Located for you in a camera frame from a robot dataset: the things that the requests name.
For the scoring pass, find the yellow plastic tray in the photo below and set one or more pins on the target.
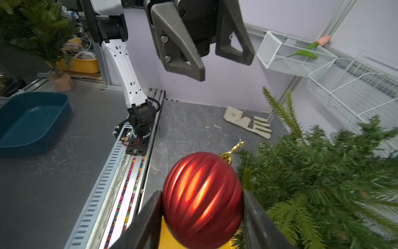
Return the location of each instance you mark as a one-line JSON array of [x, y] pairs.
[[167, 241]]

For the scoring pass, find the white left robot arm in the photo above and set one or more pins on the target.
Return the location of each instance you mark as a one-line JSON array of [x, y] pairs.
[[108, 28]]

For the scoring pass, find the small white wire basket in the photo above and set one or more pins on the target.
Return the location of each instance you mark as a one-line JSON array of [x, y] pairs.
[[275, 49]]

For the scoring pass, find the long white wire shelf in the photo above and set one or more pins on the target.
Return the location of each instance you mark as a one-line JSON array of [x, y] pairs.
[[354, 92]]

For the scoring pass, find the red ribbed ball ornament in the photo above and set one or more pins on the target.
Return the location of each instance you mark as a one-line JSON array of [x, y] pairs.
[[202, 200]]

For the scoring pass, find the small green christmas tree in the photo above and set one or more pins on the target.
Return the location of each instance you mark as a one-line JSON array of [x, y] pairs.
[[326, 193]]

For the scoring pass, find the pink artificial tulip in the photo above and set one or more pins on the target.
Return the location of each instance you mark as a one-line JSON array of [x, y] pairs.
[[306, 52]]

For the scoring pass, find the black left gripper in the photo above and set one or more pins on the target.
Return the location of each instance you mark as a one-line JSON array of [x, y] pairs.
[[183, 30]]

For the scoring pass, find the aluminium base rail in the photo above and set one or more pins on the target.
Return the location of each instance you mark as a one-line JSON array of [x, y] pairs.
[[124, 185]]

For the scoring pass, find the beige gardening glove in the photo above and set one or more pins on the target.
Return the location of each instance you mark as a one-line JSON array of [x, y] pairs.
[[252, 123]]

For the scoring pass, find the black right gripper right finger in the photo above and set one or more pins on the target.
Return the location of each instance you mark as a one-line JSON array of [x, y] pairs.
[[259, 230]]

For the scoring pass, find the empty dark teal tray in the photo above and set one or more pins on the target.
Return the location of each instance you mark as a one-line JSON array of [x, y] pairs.
[[31, 122]]

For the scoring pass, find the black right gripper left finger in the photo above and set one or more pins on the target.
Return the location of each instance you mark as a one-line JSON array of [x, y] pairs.
[[145, 229]]

